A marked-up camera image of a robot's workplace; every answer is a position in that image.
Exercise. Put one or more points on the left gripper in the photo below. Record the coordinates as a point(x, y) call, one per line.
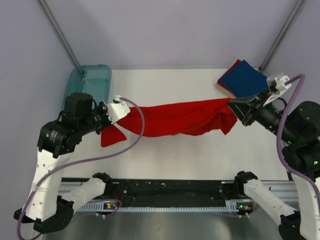
point(102, 106)

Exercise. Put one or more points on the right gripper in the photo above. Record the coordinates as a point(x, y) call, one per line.
point(243, 110)

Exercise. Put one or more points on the red t shirt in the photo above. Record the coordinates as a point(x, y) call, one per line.
point(189, 118)
point(219, 81)

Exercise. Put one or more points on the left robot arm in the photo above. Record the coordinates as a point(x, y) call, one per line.
point(48, 211)

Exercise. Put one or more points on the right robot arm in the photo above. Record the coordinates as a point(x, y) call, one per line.
point(299, 149)

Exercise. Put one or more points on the folded blue t shirt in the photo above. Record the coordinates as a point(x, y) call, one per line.
point(244, 81)

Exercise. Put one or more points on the folded cream t shirt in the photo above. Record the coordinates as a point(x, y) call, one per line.
point(224, 91)

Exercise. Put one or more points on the teal plastic bin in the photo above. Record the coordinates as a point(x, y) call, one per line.
point(90, 79)

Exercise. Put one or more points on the folded red t shirt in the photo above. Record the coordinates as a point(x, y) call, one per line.
point(219, 81)

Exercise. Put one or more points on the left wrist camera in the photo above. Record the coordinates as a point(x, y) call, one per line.
point(117, 110)

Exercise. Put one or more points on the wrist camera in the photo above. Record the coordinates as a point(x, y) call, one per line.
point(278, 84)
point(117, 110)

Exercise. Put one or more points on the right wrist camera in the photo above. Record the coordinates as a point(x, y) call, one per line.
point(278, 84)

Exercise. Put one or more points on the right aluminium frame post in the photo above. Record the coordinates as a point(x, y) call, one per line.
point(289, 21)

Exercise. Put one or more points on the aluminium frame post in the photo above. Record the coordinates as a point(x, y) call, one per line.
point(289, 21)
point(58, 32)

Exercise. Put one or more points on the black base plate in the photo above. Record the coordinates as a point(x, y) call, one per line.
point(171, 193)

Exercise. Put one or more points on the grey cable duct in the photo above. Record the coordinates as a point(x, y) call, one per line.
point(229, 206)

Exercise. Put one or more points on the left aluminium frame post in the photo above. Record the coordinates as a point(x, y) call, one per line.
point(58, 32)

